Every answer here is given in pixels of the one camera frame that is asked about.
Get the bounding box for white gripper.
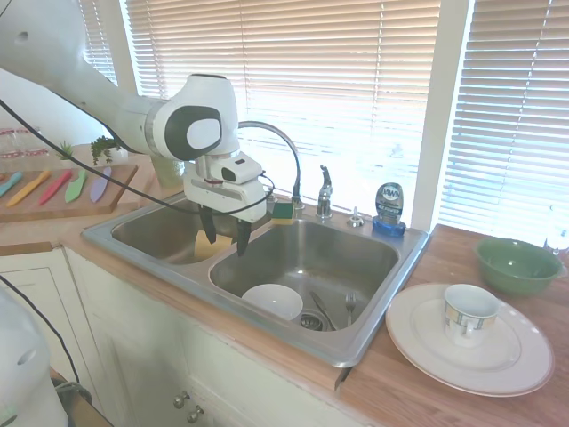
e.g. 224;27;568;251
182;171;268;258

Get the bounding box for chrome faucet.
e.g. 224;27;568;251
237;120;306;213

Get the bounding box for yellow green sponge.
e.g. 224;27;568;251
271;200;295;226

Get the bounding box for light green cup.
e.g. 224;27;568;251
153;155;186;189

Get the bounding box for white bowl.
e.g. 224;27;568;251
241;283;304;322

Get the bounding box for stainless steel double sink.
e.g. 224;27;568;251
81;191;431;369

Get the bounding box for metal table knife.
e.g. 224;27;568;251
309;290;338;333

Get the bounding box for metal drain strainer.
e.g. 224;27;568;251
298;310;337;333

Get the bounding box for purple plastic knife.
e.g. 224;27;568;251
90;166;113;205

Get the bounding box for leafy green potted plant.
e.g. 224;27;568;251
90;135;130;168

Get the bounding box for white kitchen cabinet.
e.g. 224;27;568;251
0;242;357;427

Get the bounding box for green plastic knife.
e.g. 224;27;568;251
64;168;89;205

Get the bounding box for blue Dawn dish soap bottle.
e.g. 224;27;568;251
371;181;408;238

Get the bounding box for red plastic knife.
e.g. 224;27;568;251
38;168;73;206

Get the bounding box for small green succulent plant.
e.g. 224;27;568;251
55;140;76;170

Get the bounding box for wide white window blind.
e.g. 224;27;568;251
119;0;441;214

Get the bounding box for orange plastic knife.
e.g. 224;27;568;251
6;170;52;208

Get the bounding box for teal plastic knife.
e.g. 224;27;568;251
0;171;23;199

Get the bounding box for clear plastic bag red stripes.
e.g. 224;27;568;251
0;126;48;173

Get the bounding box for narrow white window blind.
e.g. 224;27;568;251
77;0;119;88

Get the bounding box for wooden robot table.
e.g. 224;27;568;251
48;367;112;427

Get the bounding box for white dinner plate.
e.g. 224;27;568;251
384;283;557;399

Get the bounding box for white patterned cup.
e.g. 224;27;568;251
442;284;501;348

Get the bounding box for green bowl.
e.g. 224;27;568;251
473;237;565;297

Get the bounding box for clear plastic bottle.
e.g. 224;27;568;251
544;204;569;257

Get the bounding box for black cable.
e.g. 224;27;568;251
0;98;276;217
0;274;81;384

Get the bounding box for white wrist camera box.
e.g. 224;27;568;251
212;150;264;184

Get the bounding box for chrome faucet handle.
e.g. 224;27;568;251
316;163;333;219

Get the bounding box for grey coiled cable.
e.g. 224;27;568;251
52;380;92;404

